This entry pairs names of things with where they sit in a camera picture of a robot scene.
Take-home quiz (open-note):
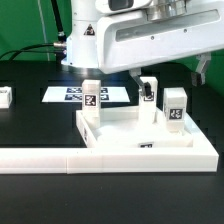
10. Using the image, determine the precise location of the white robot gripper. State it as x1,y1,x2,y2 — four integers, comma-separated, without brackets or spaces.
95,0,224,97

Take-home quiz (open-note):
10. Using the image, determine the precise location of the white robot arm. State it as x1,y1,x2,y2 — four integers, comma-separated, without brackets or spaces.
62,0,224,96

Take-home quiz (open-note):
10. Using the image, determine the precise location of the white L-shaped obstacle fence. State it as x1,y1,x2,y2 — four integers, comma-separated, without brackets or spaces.
0,118,219,174

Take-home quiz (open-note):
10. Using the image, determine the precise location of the white marker sheet with tags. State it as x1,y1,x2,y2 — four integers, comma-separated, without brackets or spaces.
42,86,130,103

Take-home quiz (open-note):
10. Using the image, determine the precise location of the black cable bundle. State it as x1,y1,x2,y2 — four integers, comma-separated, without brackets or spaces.
0,0,69,62

